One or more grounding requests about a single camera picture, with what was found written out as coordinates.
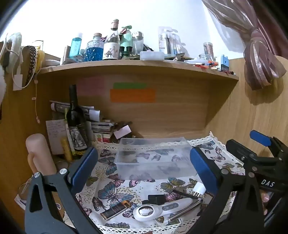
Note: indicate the wooden shelf board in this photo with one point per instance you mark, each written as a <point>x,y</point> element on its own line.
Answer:
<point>135,67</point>

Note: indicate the orange marker pen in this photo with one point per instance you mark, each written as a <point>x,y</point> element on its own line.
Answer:
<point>212,63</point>

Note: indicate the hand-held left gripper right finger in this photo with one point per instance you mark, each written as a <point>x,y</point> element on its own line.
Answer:
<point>202,167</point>

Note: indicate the packaged toothbrush set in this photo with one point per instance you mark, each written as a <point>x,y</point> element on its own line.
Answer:
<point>167,41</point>

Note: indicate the rolled newspapers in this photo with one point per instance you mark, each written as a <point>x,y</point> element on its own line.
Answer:
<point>87,111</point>

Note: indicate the small black bottle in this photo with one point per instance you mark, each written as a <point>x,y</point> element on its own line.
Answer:
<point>156,199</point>

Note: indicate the black and gold lighter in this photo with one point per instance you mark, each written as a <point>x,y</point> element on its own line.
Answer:
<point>114,210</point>

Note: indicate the glass jar with sticks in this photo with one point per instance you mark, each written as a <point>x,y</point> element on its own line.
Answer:
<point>208,49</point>

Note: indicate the white handheld magnifier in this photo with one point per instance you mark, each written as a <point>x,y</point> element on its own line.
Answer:
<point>146,211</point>

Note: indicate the stack of small books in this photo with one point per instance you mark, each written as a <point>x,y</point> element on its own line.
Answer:
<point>102,131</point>

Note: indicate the glass bottle with blue beads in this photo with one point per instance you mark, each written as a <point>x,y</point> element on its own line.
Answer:
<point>94,50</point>

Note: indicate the clear plastic box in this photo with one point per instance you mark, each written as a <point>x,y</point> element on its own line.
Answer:
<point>155,157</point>

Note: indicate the yellow tube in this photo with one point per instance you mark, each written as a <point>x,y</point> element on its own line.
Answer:
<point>66,149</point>

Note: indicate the pink sticky note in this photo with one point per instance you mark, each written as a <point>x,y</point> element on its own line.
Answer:
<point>90,86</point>

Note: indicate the person's right hand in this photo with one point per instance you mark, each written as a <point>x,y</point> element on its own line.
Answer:
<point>265,199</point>

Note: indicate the blue liquid plastic bottle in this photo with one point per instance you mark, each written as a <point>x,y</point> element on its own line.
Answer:
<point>75,47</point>

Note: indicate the dark wine bottle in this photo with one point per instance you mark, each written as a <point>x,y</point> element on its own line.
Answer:
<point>75,121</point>

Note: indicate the mauve striped curtain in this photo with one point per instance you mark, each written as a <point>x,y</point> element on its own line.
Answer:
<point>258,56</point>

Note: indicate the brown bottle with white tag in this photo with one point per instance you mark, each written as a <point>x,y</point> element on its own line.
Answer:
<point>122,131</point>

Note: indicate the pale pink cylinder candle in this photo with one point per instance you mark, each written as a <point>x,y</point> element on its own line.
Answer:
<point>39,150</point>

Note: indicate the white handwritten paper note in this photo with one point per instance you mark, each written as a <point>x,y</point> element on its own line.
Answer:
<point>55,135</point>

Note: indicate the tall clear labelled glass bottle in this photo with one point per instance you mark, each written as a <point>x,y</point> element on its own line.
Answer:
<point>111,48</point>

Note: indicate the clear bottle with silver cap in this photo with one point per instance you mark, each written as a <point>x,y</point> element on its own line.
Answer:
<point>137,43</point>

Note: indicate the green sticky note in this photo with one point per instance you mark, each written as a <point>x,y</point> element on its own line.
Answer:
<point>129,85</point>

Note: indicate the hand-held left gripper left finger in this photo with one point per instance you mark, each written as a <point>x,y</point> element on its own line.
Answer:
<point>83,167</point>

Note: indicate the butterfly print tablecloth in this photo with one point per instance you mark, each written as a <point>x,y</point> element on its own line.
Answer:
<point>126,191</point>

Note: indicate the leopard print headband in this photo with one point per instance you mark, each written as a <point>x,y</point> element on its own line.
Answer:
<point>31,65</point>

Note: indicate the white plug adapter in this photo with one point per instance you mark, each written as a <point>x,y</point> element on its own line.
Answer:
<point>199,189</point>

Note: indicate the silver metal pen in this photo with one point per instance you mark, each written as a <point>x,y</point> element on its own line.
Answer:
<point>184,210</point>

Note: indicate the clear lidded plastic container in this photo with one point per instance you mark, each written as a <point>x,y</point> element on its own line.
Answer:
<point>151,55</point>

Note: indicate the mint green spray bottle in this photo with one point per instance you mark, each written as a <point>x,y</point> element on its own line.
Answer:
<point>125,42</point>

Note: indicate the orange sticky note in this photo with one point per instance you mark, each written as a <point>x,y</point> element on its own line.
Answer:
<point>132,95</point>

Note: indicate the blue plastic box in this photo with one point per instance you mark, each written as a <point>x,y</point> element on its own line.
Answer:
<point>224,63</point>

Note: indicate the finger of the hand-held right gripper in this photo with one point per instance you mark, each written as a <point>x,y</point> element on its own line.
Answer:
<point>259,137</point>
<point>240,151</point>

